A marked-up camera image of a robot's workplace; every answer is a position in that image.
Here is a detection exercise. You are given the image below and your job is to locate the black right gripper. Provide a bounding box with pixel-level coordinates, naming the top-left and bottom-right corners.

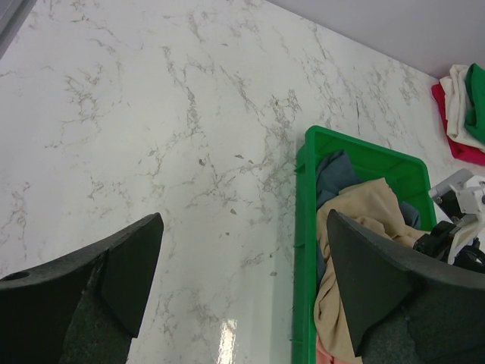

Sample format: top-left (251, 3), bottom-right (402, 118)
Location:
top-left (327, 210), bottom-right (484, 363)

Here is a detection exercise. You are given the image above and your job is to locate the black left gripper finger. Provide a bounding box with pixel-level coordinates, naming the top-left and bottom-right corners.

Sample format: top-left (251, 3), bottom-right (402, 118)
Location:
top-left (1, 213), bottom-right (164, 363)

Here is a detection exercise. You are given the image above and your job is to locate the beige t shirt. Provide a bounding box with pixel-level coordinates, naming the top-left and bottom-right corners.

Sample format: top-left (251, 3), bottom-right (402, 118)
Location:
top-left (314, 178), bottom-right (424, 363)

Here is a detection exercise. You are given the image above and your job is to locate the salmon pink t shirt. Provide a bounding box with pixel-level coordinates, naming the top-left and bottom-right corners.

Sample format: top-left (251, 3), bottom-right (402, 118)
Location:
top-left (315, 337), bottom-right (342, 364)

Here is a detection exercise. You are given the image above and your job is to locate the green plastic bin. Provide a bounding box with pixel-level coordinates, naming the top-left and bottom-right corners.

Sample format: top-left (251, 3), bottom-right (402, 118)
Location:
top-left (291, 125), bottom-right (437, 364)

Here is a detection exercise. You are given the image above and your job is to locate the blue grey t shirt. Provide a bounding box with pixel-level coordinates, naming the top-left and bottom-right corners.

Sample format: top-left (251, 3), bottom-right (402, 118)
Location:
top-left (316, 150), bottom-right (421, 284)

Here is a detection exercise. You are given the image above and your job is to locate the folded red t shirt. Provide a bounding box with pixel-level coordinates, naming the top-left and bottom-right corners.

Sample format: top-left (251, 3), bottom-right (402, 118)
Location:
top-left (430, 83), bottom-right (485, 166)

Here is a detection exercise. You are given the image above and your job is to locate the folded green t shirt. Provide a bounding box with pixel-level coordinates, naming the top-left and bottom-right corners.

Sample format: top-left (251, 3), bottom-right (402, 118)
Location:
top-left (465, 63), bottom-right (485, 143)

